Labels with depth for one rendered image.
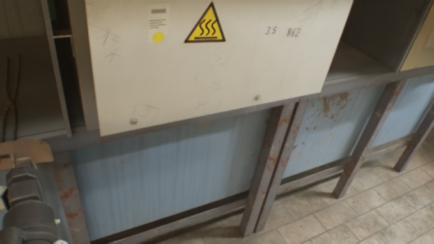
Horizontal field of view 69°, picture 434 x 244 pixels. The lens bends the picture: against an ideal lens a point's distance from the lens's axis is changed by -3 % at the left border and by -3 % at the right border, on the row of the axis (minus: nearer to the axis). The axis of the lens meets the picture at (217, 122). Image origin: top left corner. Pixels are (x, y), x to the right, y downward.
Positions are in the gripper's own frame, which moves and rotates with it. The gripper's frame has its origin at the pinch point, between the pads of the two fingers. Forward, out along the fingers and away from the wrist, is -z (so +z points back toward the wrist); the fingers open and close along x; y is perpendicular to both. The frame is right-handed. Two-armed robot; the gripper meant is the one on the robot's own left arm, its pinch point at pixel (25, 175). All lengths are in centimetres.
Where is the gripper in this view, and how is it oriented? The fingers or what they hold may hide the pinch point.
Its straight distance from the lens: 77.1
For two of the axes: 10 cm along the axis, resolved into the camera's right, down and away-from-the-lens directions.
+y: -8.8, 1.9, -4.3
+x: 1.3, -7.8, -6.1
